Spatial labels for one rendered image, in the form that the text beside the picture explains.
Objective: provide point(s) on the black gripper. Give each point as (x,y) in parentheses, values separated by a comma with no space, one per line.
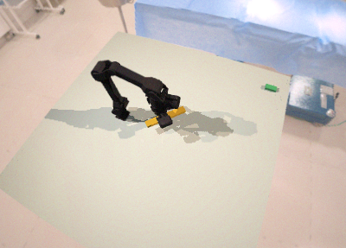
(163,119)

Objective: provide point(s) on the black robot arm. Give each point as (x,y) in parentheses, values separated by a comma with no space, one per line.
(152,87)

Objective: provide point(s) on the small green block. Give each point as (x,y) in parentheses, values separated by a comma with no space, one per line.
(271,88)

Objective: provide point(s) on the yellow bar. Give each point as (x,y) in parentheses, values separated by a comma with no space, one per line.
(172,114)

